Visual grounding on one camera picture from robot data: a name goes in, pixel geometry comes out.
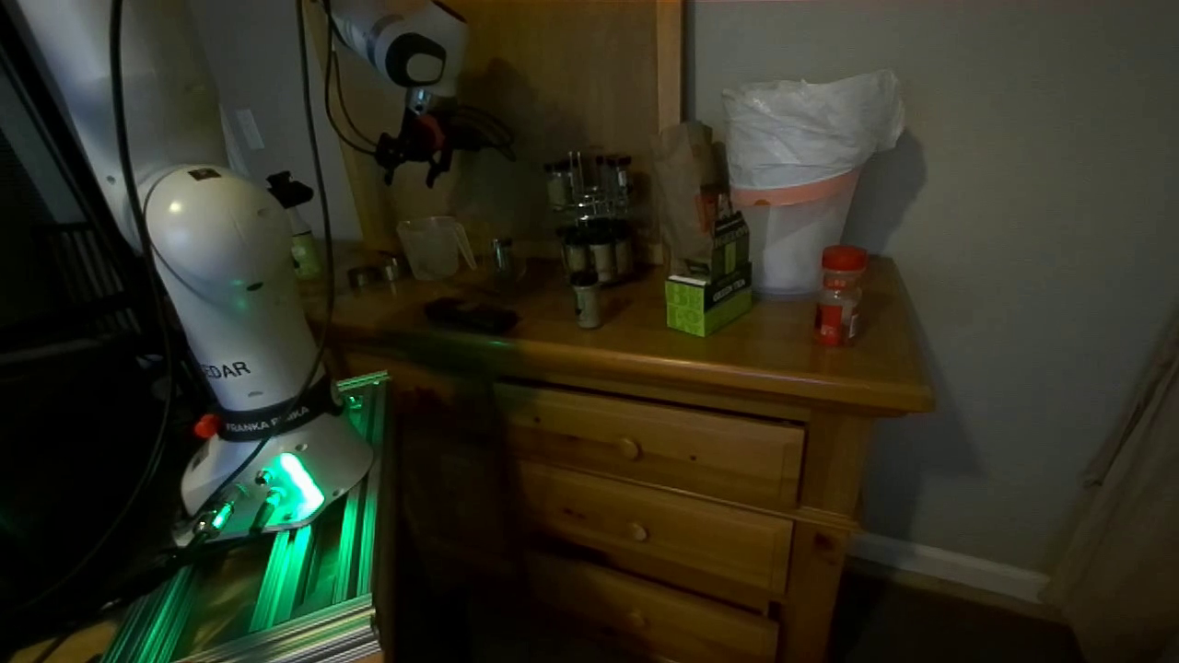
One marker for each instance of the wooden dresser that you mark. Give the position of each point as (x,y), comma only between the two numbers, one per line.
(683,495)

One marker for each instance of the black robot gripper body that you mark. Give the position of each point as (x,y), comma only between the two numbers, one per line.
(433,139)

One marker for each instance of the green cardboard box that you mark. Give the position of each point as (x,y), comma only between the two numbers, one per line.
(714,293)

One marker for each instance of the small spice jar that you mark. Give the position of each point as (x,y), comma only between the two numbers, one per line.
(586,300)

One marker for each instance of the metal spice rack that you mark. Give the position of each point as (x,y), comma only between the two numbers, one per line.
(594,214)

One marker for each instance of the black rectangular remote box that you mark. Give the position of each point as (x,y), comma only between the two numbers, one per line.
(470,314)

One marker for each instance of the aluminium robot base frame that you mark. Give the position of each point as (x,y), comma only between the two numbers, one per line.
(303,593)

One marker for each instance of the translucent plastic measuring jar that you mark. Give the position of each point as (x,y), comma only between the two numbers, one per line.
(433,250)

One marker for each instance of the brown paper bag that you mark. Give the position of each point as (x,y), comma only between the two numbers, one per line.
(692,199)

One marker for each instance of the white bin with bag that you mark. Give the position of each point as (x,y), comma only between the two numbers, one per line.
(795,156)

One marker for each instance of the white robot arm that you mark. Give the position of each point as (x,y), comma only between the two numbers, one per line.
(145,112)

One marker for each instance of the red lid spice bottle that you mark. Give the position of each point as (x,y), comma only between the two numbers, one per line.
(841,293)

